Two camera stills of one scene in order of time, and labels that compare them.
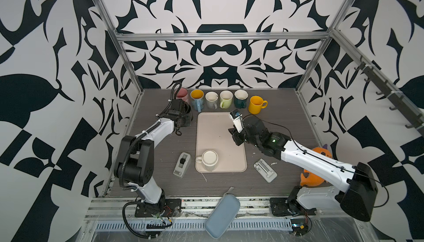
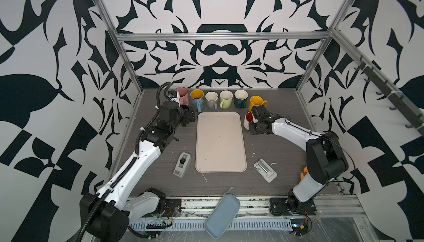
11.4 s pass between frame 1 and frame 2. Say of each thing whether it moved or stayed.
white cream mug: moved
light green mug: stayed
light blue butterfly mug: stayed
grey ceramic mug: stayed
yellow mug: stayed
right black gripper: moved
